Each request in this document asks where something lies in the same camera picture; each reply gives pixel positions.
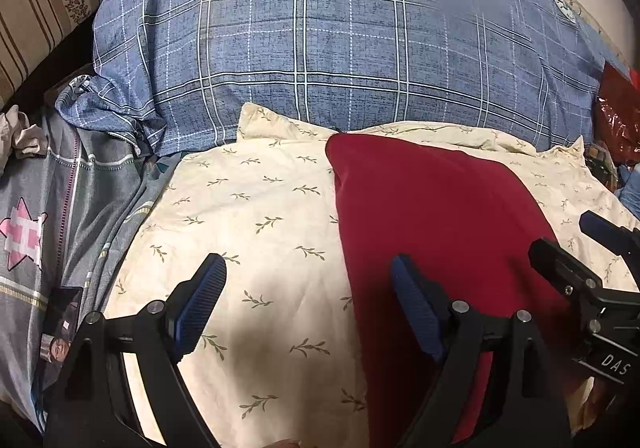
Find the grey patterned bed sheet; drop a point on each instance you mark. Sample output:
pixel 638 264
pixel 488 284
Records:
pixel 68 218

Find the red shiny plastic bag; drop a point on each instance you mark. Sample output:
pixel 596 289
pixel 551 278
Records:
pixel 616 116

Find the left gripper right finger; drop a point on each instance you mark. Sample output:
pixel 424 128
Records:
pixel 522 406

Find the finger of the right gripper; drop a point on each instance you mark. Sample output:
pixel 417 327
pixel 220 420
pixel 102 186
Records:
pixel 617 239
pixel 564 272

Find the cream leaf-print pillow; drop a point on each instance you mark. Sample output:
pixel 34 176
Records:
pixel 280 356

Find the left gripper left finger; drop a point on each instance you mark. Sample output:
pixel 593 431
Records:
pixel 92 404

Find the blue plaid large pillow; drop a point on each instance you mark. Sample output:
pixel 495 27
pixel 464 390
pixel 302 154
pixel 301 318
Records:
pixel 173 75

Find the dark red small garment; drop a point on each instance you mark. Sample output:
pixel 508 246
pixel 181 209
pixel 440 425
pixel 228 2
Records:
pixel 466 222

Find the crumpled pale grey cloth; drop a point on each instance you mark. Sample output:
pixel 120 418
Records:
pixel 20 137

